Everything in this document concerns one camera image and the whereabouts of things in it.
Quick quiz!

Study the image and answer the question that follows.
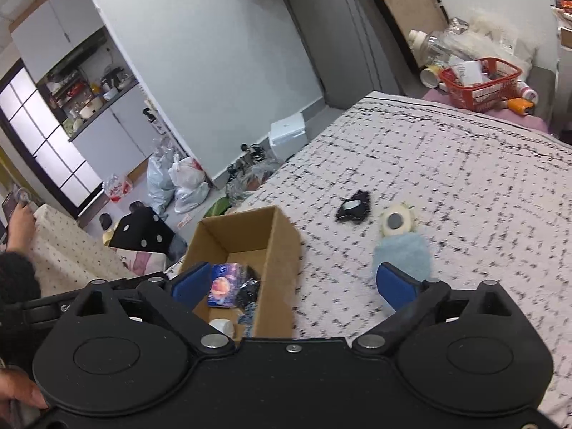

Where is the light blue fluffy plush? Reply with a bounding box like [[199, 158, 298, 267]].
[[372, 232, 433, 288]]

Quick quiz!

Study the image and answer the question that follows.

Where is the blue denim fabric piece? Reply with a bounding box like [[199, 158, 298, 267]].
[[237, 302, 258, 338]]

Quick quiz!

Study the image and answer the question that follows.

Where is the black felt stitched patch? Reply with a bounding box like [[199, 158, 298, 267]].
[[335, 190, 370, 225]]

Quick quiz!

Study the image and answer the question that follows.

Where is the person's hand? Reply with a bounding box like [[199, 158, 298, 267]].
[[7, 202, 36, 255]]

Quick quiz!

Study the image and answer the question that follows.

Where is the blue printed tissue pack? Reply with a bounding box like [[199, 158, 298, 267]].
[[207, 263, 247, 309]]

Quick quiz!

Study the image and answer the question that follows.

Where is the black polka dot stool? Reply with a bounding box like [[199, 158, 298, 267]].
[[109, 207, 174, 258]]

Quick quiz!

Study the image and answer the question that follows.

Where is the green leaf cartoon mat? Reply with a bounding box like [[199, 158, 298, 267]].
[[204, 197, 232, 218]]

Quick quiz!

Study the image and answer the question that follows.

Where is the brown cardboard box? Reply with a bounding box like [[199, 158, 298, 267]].
[[179, 206, 301, 338]]

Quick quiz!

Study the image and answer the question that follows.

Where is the grey plastic bag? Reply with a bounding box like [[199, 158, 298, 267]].
[[146, 148, 176, 216]]

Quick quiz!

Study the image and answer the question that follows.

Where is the white plastic bag red print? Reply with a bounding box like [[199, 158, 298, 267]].
[[169, 155, 206, 190]]

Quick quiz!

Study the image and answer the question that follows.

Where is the red white snack package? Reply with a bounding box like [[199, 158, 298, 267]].
[[103, 174, 133, 203]]

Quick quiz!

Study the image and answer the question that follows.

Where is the clear plastic bag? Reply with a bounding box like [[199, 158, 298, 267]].
[[226, 160, 280, 206]]

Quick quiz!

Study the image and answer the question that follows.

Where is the white black patterned blanket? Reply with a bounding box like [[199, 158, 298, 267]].
[[241, 92, 571, 428]]

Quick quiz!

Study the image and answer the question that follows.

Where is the white foam box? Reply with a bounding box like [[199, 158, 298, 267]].
[[268, 112, 308, 162]]

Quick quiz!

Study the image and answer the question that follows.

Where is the paper cup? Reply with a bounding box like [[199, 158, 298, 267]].
[[420, 64, 444, 89]]

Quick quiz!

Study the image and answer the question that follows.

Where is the pink bed sheet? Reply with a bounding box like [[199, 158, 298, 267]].
[[422, 89, 549, 133]]

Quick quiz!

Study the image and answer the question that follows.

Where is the red plastic basket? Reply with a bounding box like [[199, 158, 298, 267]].
[[439, 57, 522, 112]]

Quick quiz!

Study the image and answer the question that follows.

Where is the kitchen shelf with items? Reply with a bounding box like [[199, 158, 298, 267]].
[[39, 35, 144, 142]]

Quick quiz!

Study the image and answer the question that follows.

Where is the clear plastic bottle white cap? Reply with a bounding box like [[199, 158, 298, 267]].
[[407, 29, 470, 66]]

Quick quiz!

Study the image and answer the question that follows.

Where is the dark grey wardrobe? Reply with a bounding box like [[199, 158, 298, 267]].
[[284, 0, 401, 109]]

